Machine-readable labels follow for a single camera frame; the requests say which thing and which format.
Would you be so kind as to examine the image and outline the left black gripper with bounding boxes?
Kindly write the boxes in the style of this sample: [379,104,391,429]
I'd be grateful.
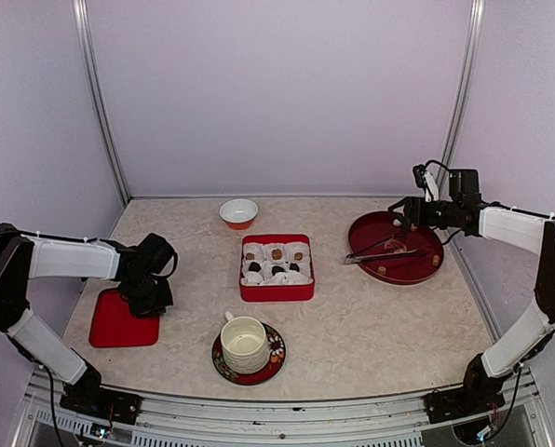
[123,274,173,318]

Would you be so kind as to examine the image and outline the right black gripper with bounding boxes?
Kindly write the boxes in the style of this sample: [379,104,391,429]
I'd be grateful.
[387,196,461,226]

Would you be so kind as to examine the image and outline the round dark red tray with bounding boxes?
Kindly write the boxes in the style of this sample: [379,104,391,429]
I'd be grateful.
[348,211,444,285]

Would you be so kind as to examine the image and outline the red box lid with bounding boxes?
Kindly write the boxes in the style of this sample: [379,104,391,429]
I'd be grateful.
[88,288,160,348]

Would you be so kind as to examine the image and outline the metal serving tongs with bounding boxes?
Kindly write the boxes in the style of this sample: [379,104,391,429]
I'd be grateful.
[344,246,430,264]

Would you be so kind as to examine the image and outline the cream ceramic mug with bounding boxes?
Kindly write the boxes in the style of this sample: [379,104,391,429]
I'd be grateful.
[220,311,270,374]

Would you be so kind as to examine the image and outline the red chocolate box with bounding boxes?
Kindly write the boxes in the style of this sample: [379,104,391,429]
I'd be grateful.
[239,234,316,303]

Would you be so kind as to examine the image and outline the floral dark red saucer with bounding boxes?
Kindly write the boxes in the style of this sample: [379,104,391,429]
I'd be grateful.
[211,323,287,386]

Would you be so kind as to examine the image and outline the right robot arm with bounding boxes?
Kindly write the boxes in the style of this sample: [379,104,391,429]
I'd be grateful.
[388,164,555,414]

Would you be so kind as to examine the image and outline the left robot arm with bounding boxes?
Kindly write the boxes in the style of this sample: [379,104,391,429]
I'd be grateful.
[0,223,180,414]

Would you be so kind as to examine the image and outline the white and orange bowl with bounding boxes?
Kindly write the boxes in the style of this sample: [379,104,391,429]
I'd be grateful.
[219,198,259,230]

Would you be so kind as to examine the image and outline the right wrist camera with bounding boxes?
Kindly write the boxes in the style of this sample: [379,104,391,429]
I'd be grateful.
[413,164,440,202]

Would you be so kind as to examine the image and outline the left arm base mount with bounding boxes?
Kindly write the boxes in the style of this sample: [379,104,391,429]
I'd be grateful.
[60,388,142,426]

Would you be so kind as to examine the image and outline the front aluminium rail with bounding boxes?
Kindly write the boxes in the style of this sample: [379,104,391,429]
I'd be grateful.
[7,367,555,447]

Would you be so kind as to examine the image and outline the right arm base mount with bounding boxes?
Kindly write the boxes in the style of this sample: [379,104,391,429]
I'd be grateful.
[424,387,506,424]

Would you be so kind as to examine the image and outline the right aluminium frame post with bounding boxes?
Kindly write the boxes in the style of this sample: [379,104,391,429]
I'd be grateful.
[438,0,486,169]

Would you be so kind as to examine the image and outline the aluminium frame post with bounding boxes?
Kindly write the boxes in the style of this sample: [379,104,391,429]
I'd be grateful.
[438,0,486,169]
[72,0,131,207]

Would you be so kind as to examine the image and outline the left aluminium frame post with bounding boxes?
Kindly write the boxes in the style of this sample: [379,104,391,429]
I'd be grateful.
[72,0,131,207]

